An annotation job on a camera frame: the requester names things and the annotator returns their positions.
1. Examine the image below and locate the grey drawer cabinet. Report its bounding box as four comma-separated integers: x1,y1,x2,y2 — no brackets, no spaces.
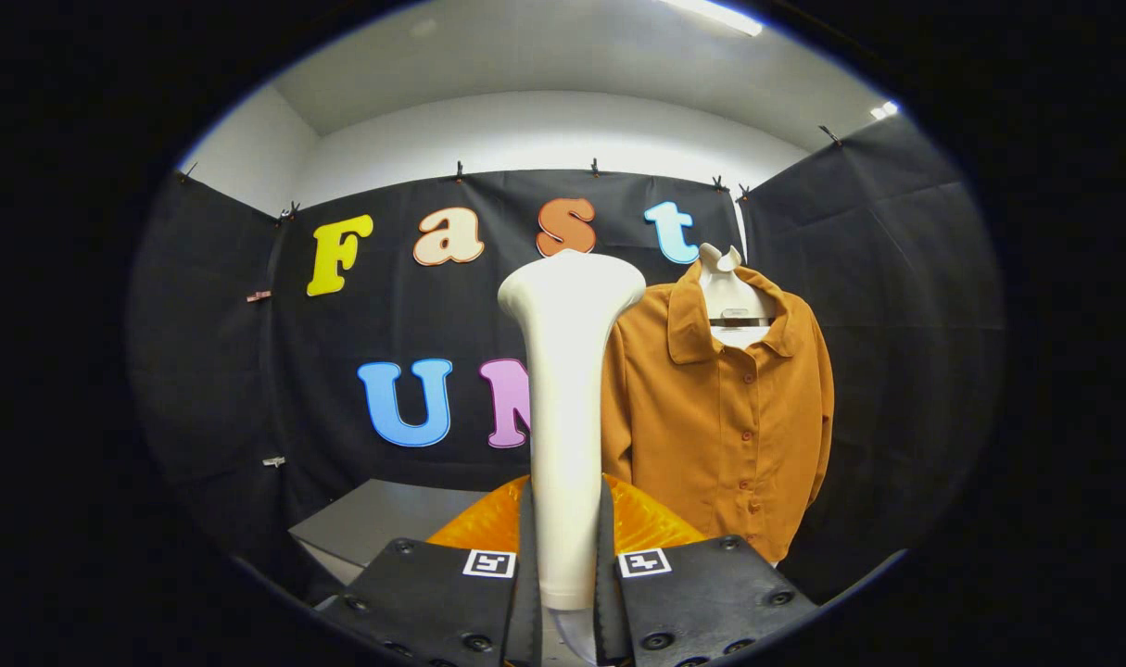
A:
288,479,489,586

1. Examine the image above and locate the orange button-up shirt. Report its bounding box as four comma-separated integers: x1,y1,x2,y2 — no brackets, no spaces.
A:
601,262,836,564

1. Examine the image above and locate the white mannequin torso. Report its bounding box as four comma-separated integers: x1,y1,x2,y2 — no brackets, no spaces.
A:
697,243,772,350

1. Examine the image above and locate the long ceiling light panel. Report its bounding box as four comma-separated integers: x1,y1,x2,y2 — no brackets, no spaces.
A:
660,0,765,38

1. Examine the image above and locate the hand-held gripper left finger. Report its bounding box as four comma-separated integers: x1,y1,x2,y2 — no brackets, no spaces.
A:
317,474,543,667

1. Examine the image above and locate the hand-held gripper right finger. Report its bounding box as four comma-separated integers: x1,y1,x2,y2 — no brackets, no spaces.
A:
595,474,821,667

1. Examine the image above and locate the row of black cloth clips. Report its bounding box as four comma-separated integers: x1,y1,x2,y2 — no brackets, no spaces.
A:
178,125,843,223

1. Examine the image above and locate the black backdrop cloth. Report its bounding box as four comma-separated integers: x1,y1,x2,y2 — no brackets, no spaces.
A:
127,116,1006,603

